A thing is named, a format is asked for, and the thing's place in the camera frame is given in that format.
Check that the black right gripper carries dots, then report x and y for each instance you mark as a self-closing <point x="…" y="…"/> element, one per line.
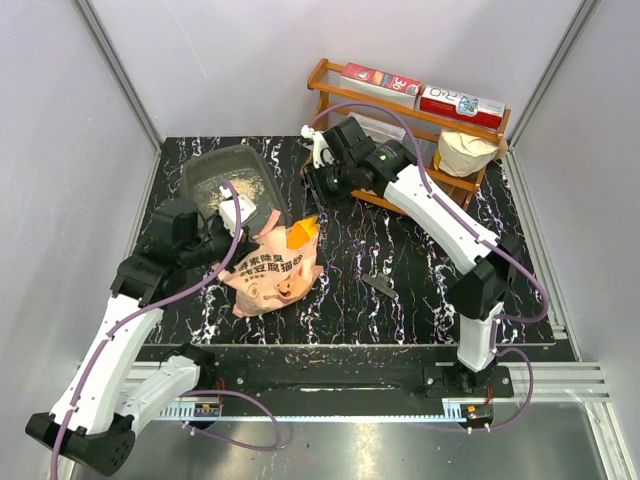
<point x="317" y="190"/>

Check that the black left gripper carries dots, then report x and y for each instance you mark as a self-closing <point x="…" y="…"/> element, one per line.
<point x="245" y="247"/>

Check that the pink cat litter bag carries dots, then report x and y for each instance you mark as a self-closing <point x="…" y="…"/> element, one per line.
<point x="273" y="276"/>

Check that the yellow plastic scoop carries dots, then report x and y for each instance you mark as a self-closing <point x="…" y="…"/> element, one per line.
<point x="302" y="232"/>

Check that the black bag clip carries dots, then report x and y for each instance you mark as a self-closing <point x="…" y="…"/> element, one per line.
<point x="381" y="283"/>

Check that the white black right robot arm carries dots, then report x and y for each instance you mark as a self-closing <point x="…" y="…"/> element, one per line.
<point x="346" y="159"/>

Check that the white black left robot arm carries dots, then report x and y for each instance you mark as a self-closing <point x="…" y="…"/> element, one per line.
<point x="94" y="423"/>

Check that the grey plastic litter box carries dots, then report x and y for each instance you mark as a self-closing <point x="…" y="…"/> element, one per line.
<point x="250" y="174"/>

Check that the silver grey flat box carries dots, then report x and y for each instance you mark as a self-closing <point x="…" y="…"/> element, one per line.
<point x="379" y="131"/>

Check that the red white toothpaste box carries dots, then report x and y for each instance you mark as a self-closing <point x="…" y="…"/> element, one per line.
<point x="389" y="87"/>

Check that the red white blue box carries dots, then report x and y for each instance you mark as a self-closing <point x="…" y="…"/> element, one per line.
<point x="462" y="106"/>

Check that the orange wooden shelf rack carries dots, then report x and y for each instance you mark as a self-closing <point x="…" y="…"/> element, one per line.
<point x="324" y="79"/>

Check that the white paper bag right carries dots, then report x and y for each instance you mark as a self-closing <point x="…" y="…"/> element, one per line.
<point x="460" y="155"/>

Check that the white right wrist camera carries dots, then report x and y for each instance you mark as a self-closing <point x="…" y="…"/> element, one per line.
<point x="321" y="154"/>

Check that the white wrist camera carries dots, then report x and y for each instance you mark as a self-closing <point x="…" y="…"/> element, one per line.
<point x="321" y="154"/>
<point x="234" y="212"/>

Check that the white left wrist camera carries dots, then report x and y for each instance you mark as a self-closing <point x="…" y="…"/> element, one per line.
<point x="234" y="212"/>

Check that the aluminium rail frame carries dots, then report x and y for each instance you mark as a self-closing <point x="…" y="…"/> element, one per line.
<point x="560" y="424"/>

